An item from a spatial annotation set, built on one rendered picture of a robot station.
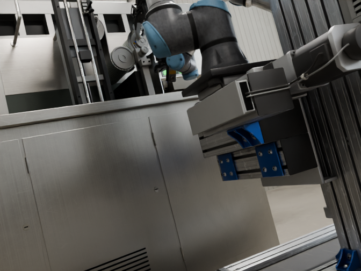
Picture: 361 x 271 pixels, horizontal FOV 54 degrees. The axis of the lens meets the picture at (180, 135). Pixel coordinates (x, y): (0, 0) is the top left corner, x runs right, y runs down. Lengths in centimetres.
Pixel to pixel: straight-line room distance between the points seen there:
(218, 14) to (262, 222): 102
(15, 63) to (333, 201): 163
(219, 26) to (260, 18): 400
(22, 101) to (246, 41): 339
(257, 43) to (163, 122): 350
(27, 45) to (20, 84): 22
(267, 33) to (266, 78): 430
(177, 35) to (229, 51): 16
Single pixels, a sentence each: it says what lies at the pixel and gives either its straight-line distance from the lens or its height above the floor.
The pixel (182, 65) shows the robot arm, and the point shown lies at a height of 98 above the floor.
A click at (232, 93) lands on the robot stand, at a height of 71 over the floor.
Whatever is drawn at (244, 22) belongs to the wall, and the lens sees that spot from 490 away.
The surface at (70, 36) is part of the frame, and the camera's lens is 167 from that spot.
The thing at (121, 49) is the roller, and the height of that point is 122.
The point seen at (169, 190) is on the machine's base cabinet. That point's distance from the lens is 147.
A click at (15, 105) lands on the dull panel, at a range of 197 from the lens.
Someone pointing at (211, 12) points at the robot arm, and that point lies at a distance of 109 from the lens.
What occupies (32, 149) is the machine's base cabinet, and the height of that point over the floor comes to 77.
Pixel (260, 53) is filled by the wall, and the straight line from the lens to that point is 485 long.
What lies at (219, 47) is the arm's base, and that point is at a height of 89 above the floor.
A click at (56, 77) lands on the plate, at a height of 121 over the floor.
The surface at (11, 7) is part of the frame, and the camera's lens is 217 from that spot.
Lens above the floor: 60
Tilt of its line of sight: 4 degrees up
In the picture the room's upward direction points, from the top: 14 degrees counter-clockwise
